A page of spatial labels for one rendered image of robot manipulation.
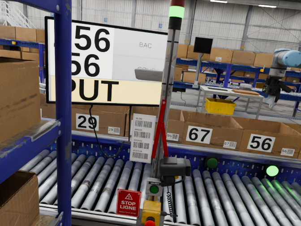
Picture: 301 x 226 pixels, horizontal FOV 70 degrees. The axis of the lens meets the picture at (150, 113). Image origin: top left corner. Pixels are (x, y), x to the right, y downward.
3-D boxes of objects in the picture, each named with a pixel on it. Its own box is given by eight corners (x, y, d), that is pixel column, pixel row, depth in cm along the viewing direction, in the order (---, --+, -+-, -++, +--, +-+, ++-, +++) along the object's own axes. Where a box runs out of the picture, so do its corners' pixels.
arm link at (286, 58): (310, 52, 115) (298, 52, 127) (288, 48, 117) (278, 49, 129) (304, 69, 118) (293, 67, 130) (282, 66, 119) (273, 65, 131)
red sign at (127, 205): (115, 214, 92) (117, 189, 88) (116, 213, 92) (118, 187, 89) (152, 219, 91) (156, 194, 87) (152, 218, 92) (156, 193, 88)
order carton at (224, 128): (180, 145, 146) (184, 121, 142) (178, 130, 175) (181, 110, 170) (238, 152, 145) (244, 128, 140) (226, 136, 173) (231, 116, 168)
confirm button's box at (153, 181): (144, 195, 86) (146, 180, 84) (145, 190, 89) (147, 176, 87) (161, 197, 86) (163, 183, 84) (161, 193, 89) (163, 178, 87)
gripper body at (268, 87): (261, 93, 145) (265, 75, 141) (273, 93, 145) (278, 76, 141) (267, 95, 137) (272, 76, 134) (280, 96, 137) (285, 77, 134)
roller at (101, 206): (102, 221, 98) (92, 220, 99) (124, 164, 148) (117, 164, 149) (101, 211, 97) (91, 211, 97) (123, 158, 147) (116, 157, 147)
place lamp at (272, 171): (266, 175, 139) (268, 166, 138) (265, 174, 141) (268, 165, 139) (277, 177, 139) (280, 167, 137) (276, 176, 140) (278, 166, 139)
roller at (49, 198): (47, 213, 99) (37, 212, 100) (87, 159, 149) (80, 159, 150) (46, 204, 98) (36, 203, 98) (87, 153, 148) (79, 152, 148)
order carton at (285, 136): (238, 152, 145) (243, 128, 140) (226, 136, 173) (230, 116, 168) (297, 159, 143) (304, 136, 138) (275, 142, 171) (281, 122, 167)
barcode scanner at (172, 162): (191, 189, 80) (191, 164, 77) (159, 189, 81) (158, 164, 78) (189, 179, 86) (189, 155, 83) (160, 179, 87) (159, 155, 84)
